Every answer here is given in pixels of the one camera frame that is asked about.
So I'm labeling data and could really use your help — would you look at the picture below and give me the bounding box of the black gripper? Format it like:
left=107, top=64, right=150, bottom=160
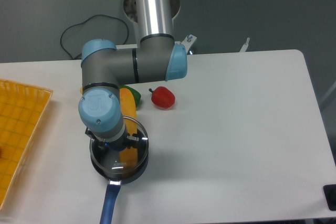
left=85, top=127, right=140, bottom=152

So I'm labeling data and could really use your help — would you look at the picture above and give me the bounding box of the glass pot lid blue knob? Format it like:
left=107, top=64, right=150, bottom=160
left=89, top=115, right=149, bottom=179

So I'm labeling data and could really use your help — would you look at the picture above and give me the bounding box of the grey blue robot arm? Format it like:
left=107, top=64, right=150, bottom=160
left=78, top=0, right=187, bottom=151

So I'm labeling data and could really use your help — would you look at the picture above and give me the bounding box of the long yellow squash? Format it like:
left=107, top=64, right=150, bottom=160
left=119, top=88, right=139, bottom=179

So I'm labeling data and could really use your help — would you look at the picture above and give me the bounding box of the green bell pepper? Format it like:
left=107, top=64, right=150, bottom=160
left=120, top=85, right=141, bottom=108

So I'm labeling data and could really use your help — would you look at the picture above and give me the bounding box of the red bell pepper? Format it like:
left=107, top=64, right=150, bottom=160
left=149, top=86, right=175, bottom=109

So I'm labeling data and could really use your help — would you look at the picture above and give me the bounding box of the yellow plastic basket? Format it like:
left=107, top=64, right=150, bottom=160
left=1, top=79, right=53, bottom=209

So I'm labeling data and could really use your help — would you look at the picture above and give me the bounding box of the black object table corner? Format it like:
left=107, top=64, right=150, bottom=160
left=323, top=184, right=336, bottom=211

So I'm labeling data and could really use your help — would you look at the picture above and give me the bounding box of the dark pot blue handle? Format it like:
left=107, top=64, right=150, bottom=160
left=90, top=126, right=150, bottom=224

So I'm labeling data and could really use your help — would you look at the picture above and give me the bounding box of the black cable on floor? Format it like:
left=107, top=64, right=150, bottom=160
left=60, top=14, right=130, bottom=60

